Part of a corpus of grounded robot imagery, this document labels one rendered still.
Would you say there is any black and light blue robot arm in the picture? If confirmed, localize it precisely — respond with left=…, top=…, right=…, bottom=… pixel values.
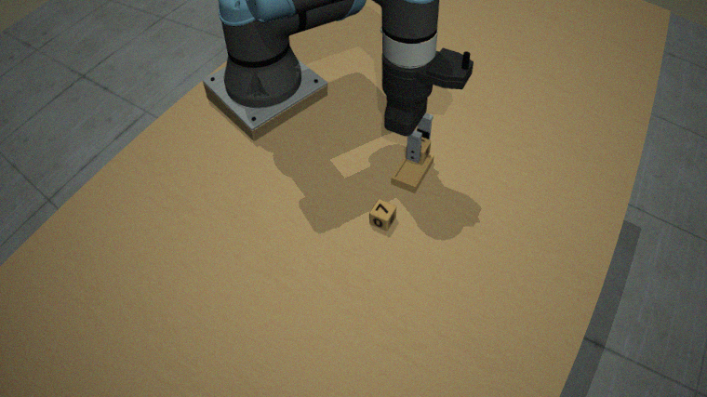
left=219, top=0, right=439, bottom=108

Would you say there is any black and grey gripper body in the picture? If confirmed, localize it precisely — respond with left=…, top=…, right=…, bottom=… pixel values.
left=380, top=27, right=474, bottom=137

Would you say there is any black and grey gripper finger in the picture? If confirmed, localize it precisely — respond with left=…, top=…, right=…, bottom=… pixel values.
left=407, top=130, right=422, bottom=163
left=417, top=113, right=434, bottom=139

